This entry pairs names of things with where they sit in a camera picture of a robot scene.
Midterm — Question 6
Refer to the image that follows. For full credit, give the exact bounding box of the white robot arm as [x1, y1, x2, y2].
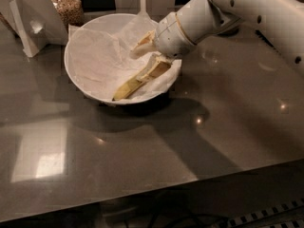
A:
[131, 0, 304, 75]

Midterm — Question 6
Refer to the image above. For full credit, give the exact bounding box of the white paper liner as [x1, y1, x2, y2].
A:
[67, 10, 182, 102]

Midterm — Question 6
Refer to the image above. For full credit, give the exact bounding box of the glass jar of grains left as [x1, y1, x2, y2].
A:
[51, 0, 84, 29]

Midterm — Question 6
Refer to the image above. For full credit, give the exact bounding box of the glass jar of grains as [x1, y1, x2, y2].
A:
[218, 26, 239, 37]
[51, 0, 84, 29]

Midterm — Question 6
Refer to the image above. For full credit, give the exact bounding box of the black white striped strip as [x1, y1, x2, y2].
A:
[218, 199, 304, 228]

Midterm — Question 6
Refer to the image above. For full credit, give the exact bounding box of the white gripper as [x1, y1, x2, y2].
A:
[129, 12, 196, 83]

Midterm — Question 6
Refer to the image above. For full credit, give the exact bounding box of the yellow banana with sticker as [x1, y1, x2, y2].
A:
[113, 76, 144, 101]

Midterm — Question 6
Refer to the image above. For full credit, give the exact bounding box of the black cable on floor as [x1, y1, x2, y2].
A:
[123, 199, 229, 228]

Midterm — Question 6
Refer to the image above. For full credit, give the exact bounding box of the glass jar of grains right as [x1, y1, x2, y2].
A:
[218, 26, 239, 37]

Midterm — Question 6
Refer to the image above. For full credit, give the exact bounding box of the white bowl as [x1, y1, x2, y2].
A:
[64, 12, 182, 106]

